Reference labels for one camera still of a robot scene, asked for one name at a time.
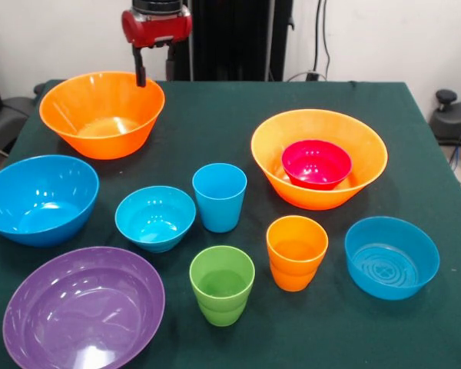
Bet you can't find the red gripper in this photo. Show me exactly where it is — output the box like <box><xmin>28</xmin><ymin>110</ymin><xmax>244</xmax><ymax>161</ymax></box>
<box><xmin>121</xmin><ymin>9</ymin><xmax>194</xmax><ymax>88</ymax></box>

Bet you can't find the small magenta bowl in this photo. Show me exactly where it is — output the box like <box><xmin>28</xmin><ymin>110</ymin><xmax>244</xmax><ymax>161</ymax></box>
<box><xmin>280</xmin><ymin>139</ymin><xmax>353</xmax><ymax>191</ymax></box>

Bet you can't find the large orange bowl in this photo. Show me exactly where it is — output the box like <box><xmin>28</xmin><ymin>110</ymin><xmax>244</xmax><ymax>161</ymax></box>
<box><xmin>38</xmin><ymin>70</ymin><xmax>166</xmax><ymax>161</ymax></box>
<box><xmin>250</xmin><ymin>108</ymin><xmax>390</xmax><ymax>211</ymax></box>

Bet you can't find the dark green tablecloth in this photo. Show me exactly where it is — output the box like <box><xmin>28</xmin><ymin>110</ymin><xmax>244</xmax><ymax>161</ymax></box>
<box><xmin>0</xmin><ymin>79</ymin><xmax>461</xmax><ymax>369</ymax></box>

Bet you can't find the small cyan bowl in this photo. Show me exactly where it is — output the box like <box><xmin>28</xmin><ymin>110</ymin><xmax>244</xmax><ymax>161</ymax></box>
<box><xmin>114</xmin><ymin>185</ymin><xmax>197</xmax><ymax>254</ymax></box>

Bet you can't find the blue cup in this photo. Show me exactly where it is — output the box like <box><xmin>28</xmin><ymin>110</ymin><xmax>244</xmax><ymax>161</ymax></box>
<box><xmin>191</xmin><ymin>162</ymin><xmax>248</xmax><ymax>234</ymax></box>

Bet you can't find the large blue bowl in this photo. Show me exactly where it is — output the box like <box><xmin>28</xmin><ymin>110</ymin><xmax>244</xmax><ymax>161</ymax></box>
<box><xmin>0</xmin><ymin>154</ymin><xmax>101</xmax><ymax>248</ymax></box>

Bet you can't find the green cup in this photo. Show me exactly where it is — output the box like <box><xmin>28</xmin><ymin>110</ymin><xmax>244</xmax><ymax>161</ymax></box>
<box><xmin>188</xmin><ymin>245</ymin><xmax>256</xmax><ymax>327</ymax></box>

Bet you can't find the orange cup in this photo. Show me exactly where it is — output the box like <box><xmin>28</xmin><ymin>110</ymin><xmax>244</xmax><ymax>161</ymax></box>
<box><xmin>265</xmin><ymin>214</ymin><xmax>330</xmax><ymax>292</ymax></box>

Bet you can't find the large purple bowl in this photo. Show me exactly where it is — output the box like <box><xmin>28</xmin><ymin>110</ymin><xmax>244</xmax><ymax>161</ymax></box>
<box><xmin>2</xmin><ymin>246</ymin><xmax>167</xmax><ymax>369</ymax></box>

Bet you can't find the blue ribbed-bottom bowl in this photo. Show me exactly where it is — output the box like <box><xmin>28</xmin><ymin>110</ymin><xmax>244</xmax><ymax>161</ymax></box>
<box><xmin>343</xmin><ymin>216</ymin><xmax>441</xmax><ymax>301</ymax></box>

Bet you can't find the black pedestal foot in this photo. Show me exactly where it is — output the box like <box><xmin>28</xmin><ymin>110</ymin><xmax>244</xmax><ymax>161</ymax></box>
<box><xmin>429</xmin><ymin>88</ymin><xmax>461</xmax><ymax>145</ymax></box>
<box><xmin>0</xmin><ymin>82</ymin><xmax>47</xmax><ymax>155</ymax></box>

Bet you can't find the black wall cable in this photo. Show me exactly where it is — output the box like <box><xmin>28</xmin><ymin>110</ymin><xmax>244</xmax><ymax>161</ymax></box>
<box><xmin>313</xmin><ymin>0</ymin><xmax>323</xmax><ymax>75</ymax></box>
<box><xmin>322</xmin><ymin>0</ymin><xmax>331</xmax><ymax>81</ymax></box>

